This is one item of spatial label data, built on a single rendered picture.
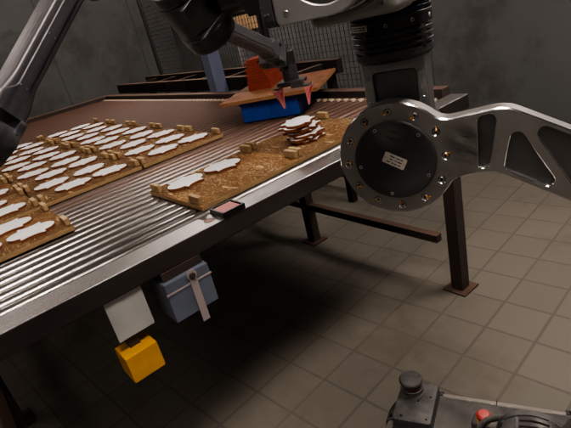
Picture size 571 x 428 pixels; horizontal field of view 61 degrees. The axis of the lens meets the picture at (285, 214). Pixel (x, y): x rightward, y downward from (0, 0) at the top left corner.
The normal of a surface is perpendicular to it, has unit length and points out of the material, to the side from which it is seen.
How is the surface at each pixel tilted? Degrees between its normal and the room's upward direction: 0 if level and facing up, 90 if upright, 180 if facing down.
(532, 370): 0
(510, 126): 90
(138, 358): 90
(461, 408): 0
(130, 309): 90
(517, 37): 90
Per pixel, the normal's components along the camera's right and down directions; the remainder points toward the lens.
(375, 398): -0.22, -0.89
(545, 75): -0.68, 0.43
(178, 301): 0.63, 0.18
